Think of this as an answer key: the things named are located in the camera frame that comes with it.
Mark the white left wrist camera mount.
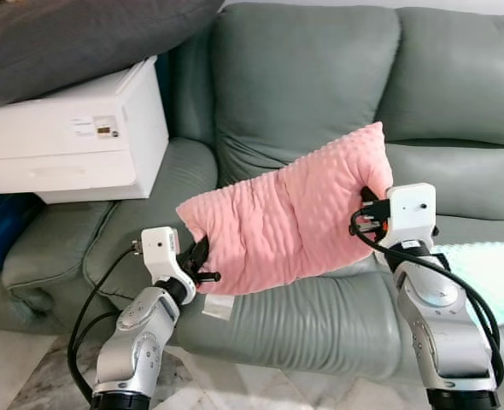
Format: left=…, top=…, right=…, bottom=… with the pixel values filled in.
left=140, top=226, right=198, bottom=284

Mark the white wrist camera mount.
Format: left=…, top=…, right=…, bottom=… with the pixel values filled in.
left=386, top=183, right=438, bottom=251
left=140, top=226, right=198, bottom=284

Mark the dark blue bag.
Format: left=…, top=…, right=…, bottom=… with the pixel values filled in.
left=0, top=173, right=45, bottom=275

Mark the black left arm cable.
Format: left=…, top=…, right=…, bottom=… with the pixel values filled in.
left=67, top=241, right=144, bottom=404

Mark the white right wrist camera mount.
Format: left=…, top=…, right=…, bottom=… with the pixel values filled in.
left=386, top=183, right=438, bottom=251

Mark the dark grey cushion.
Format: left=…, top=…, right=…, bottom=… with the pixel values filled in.
left=0, top=0, right=226, bottom=108

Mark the grey-green leather sofa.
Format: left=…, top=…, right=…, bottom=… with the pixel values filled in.
left=0, top=2, right=504, bottom=383

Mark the mint dotted plush pillow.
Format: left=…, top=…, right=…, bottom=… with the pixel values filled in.
left=430, top=240, right=504, bottom=326

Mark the pink dotted plush pillow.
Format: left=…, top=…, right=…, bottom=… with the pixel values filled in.
left=176, top=121, right=395, bottom=321

